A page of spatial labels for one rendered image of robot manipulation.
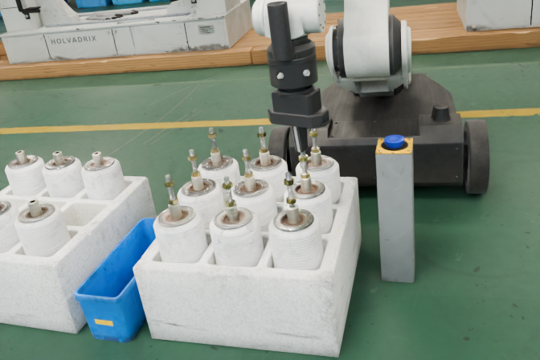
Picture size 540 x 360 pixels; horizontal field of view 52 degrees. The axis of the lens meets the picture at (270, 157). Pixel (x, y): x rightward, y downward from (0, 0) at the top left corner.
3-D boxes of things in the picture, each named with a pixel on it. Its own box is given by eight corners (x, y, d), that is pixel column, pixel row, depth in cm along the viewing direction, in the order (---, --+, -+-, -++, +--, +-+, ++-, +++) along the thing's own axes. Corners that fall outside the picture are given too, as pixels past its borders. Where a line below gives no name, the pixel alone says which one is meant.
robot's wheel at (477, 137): (461, 173, 162) (463, 108, 154) (479, 172, 161) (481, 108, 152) (468, 207, 144) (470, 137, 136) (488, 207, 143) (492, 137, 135)
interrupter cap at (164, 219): (169, 207, 113) (168, 204, 112) (202, 209, 110) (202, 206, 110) (150, 227, 106) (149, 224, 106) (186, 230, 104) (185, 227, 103)
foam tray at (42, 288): (46, 226, 164) (27, 172, 156) (161, 234, 151) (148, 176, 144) (-60, 314, 130) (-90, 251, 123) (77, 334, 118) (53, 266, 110)
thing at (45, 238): (56, 267, 130) (33, 201, 122) (91, 272, 127) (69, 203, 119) (29, 294, 122) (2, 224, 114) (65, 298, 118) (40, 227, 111)
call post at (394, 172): (383, 262, 128) (378, 139, 115) (415, 263, 126) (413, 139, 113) (381, 281, 122) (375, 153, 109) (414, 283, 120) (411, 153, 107)
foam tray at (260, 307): (215, 235, 148) (203, 175, 140) (362, 240, 137) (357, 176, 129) (151, 339, 114) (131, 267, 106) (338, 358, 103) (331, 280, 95)
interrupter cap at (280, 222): (311, 233, 97) (310, 230, 97) (269, 232, 99) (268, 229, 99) (317, 211, 104) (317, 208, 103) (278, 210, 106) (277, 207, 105)
